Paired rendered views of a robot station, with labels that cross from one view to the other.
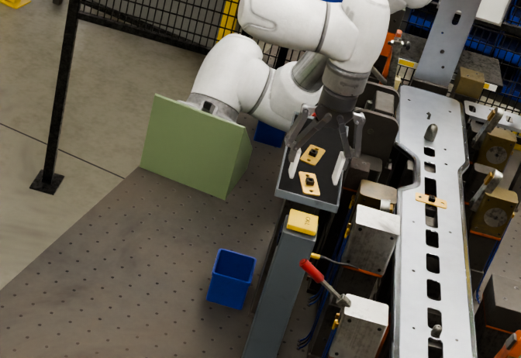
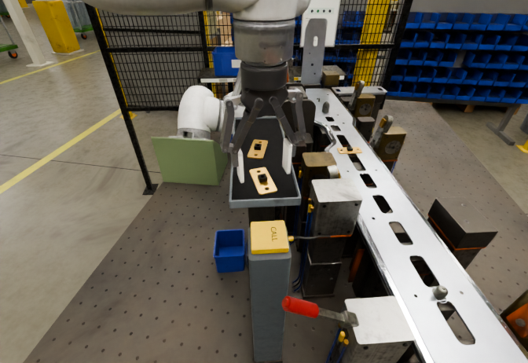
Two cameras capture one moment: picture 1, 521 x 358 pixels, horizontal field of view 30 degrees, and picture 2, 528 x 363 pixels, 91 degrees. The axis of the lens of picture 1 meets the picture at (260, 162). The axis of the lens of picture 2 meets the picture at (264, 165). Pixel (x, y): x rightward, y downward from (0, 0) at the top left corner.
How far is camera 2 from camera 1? 1.57 m
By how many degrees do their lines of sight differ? 6
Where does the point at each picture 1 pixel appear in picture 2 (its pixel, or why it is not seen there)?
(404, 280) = (372, 232)
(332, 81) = (249, 48)
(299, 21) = not seen: outside the picture
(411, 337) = (422, 313)
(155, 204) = (174, 203)
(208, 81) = (183, 119)
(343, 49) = not seen: outside the picture
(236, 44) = (193, 91)
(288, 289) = (276, 302)
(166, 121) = (165, 151)
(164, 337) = (188, 329)
